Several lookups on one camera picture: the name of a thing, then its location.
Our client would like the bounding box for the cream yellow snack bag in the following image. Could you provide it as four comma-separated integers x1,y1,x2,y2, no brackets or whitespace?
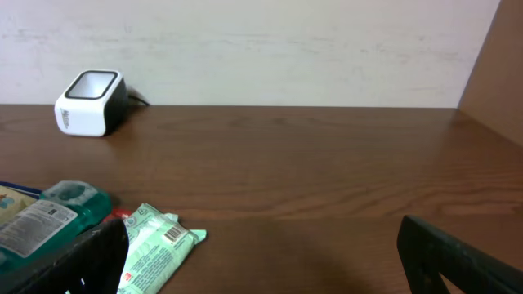
0,181,42,225

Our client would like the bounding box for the white barcode scanner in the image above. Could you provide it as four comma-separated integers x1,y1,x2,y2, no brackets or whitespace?
54,69,129,137

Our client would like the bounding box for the teal blister pack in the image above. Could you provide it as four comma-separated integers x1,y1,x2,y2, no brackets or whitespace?
1,180,112,274

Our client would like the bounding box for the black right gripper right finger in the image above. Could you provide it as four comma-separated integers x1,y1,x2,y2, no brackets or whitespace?
396,215,522,294

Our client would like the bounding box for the green orange snack packet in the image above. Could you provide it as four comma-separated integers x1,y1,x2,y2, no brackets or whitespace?
117,203,208,294

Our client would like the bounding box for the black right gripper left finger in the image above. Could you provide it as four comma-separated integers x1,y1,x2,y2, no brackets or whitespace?
1,219,129,294

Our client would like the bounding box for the black scanner cable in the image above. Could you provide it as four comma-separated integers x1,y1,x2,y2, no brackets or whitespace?
127,92,151,107

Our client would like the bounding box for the red snack packet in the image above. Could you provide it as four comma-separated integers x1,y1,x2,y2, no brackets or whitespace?
103,208,132,222

